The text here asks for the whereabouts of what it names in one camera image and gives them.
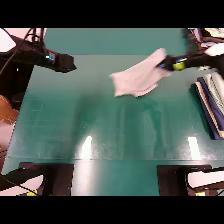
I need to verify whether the heap of clothes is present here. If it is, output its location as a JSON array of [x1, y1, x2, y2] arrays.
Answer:
[[191, 27, 224, 51]]

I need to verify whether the blue garment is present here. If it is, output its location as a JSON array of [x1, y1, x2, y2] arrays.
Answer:
[[190, 76, 224, 140]]

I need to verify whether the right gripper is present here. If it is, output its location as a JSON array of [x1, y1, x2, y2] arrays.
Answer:
[[163, 54, 188, 72]]

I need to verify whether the white garment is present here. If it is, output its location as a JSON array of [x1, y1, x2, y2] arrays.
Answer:
[[202, 71, 224, 101]]

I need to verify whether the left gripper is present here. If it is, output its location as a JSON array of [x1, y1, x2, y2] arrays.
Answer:
[[54, 53, 78, 74]]

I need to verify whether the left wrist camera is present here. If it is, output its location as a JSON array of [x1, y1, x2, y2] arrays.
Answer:
[[31, 27, 48, 52]]

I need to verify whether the light grey T-shirt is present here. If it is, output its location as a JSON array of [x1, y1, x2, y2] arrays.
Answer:
[[109, 47, 173, 98]]

